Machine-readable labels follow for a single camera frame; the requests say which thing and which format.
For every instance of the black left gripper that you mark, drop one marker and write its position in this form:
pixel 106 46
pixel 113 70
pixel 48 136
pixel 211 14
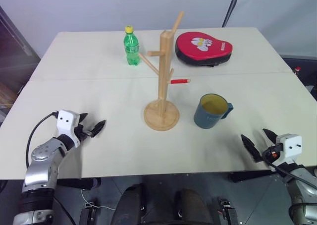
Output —
pixel 83 133

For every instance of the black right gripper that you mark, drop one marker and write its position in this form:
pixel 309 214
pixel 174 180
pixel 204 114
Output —
pixel 272 155

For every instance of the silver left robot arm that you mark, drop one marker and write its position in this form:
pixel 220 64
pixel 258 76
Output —
pixel 39 156

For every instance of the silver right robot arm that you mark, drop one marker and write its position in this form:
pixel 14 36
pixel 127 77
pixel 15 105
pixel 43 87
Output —
pixel 301 187

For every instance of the wooden mug tree stand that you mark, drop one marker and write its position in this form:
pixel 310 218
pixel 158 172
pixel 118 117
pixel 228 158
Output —
pixel 164 73

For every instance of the blue mug yellow inside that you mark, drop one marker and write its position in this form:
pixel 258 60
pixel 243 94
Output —
pixel 206 118

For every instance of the black clamp block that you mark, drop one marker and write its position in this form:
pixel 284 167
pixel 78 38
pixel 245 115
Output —
pixel 88 213
pixel 229 211

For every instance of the small red knob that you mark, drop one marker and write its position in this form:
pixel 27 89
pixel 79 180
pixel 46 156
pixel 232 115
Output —
pixel 297 70

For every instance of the green plastic bottle yellow cap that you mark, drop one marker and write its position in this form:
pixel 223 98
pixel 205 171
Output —
pixel 131 49

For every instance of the dark rounded shape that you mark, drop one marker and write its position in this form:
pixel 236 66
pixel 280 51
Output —
pixel 128 205

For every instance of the red marker pen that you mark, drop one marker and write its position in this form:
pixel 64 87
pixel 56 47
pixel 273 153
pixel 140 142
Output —
pixel 180 81

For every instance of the red black paddle case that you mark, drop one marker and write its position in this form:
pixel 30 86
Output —
pixel 198 42

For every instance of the black slanted pole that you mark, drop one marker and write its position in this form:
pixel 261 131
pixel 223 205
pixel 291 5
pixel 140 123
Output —
pixel 231 7

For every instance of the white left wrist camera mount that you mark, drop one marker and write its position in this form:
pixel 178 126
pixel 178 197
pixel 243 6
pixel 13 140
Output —
pixel 65 119

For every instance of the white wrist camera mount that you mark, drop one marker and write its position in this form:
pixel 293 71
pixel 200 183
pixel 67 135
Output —
pixel 289 144
pixel 65 119

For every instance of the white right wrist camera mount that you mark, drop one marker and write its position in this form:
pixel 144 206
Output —
pixel 289 144

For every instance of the black table frame bracket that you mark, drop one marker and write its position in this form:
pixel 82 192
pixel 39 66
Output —
pixel 250 176
pixel 76 183

